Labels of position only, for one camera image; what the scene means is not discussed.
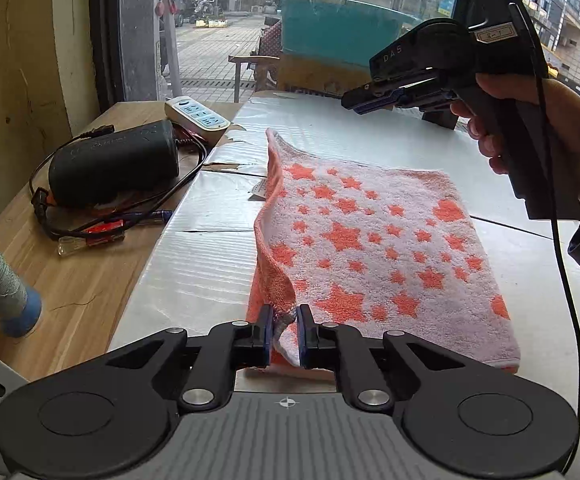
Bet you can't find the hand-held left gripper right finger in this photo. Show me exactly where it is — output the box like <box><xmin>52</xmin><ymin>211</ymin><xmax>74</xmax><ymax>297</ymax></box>
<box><xmin>297</xmin><ymin>304</ymin><xmax>466</xmax><ymax>411</ymax></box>

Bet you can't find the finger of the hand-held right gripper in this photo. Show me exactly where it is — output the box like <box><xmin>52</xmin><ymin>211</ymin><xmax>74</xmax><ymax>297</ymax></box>
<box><xmin>341</xmin><ymin>79</ymin><xmax>423</xmax><ymax>109</ymax></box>
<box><xmin>355</xmin><ymin>91</ymin><xmax>453</xmax><ymax>113</ymax></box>

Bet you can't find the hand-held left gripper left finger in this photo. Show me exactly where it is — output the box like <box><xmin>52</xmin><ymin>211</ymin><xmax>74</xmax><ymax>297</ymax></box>
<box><xmin>102</xmin><ymin>304</ymin><xmax>274</xmax><ymax>411</ymax></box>

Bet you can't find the pink towel with orange stars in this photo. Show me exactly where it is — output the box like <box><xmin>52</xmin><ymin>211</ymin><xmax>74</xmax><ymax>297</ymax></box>
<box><xmin>246</xmin><ymin>127</ymin><xmax>522</xmax><ymax>381</ymax></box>

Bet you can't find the yellow cardboard box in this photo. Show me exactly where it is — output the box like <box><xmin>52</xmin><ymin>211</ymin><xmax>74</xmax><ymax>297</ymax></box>
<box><xmin>276</xmin><ymin>54</ymin><xmax>371</xmax><ymax>98</ymax></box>

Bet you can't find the teal plastic tub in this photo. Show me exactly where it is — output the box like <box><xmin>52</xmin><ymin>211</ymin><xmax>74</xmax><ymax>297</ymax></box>
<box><xmin>270</xmin><ymin>0</ymin><xmax>421</xmax><ymax>68</ymax></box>

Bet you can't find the wooden stool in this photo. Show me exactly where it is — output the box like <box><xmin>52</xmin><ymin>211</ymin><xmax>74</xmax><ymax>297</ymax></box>
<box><xmin>228</xmin><ymin>52</ymin><xmax>281</xmax><ymax>103</ymax></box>

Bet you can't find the blue pen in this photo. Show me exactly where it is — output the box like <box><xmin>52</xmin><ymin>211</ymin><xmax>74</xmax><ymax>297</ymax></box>
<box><xmin>115</xmin><ymin>209</ymin><xmax>172</xmax><ymax>225</ymax></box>

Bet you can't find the white power strip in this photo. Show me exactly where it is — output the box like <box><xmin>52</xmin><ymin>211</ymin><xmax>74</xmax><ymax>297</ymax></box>
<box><xmin>164</xmin><ymin>96</ymin><xmax>232</xmax><ymax>145</ymax></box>

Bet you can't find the red plastic wrapper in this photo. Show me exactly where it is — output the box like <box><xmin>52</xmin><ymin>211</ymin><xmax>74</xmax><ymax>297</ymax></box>
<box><xmin>170</xmin><ymin>127</ymin><xmax>206</xmax><ymax>150</ymax></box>

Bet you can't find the aluminium ladder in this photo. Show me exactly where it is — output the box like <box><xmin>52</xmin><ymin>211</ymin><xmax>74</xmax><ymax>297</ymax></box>
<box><xmin>155</xmin><ymin>0</ymin><xmax>183</xmax><ymax>101</ymax></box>

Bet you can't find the black cylindrical device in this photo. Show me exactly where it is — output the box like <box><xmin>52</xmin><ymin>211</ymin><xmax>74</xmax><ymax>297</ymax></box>
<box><xmin>48</xmin><ymin>120</ymin><xmax>181</xmax><ymax>208</ymax></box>

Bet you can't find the red clear-handled screwdriver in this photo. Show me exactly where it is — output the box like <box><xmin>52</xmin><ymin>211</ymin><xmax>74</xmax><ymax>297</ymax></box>
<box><xmin>57</xmin><ymin>217</ymin><xmax>131</xmax><ymax>257</ymax></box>

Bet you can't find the black power cable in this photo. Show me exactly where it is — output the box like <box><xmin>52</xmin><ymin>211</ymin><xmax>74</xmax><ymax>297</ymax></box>
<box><xmin>29</xmin><ymin>125</ymin><xmax>208</xmax><ymax>241</ymax></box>

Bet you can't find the black window frame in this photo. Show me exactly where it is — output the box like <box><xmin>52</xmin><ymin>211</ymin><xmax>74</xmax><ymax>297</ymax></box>
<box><xmin>87</xmin><ymin>0</ymin><xmax>123</xmax><ymax>111</ymax></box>

